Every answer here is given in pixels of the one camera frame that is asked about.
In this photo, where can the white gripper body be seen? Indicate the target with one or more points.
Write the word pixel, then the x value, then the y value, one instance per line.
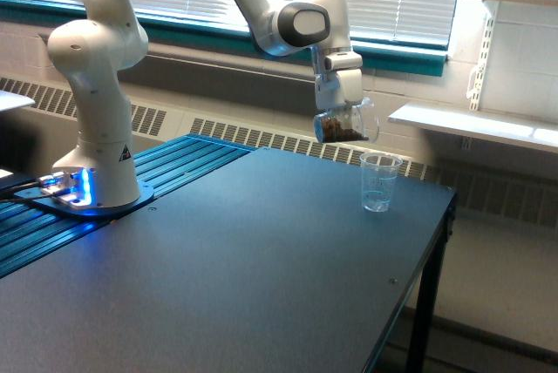
pixel 338 79

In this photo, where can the clear plastic pouring cup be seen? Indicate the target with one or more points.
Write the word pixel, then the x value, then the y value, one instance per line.
pixel 348 123

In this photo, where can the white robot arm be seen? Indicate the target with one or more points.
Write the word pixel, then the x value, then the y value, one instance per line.
pixel 99 172

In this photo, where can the clear plastic cup on table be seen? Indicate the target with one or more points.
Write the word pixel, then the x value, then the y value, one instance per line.
pixel 378 173

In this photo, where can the black table leg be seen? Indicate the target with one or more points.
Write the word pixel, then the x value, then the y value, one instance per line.
pixel 427 295

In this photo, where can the baseboard radiator heater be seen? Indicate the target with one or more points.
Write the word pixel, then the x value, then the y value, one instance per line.
pixel 511 196

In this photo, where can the white object at left edge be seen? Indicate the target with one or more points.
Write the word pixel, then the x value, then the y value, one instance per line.
pixel 12 101

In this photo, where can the white shelf rail bracket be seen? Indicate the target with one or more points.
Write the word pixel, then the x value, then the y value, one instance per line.
pixel 479 71

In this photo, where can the white wall shelf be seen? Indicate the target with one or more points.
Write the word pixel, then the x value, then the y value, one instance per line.
pixel 500 128

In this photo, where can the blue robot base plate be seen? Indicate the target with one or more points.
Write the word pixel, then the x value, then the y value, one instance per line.
pixel 86 213

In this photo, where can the blue aluminium rail platform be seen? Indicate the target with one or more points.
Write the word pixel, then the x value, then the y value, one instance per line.
pixel 29 233

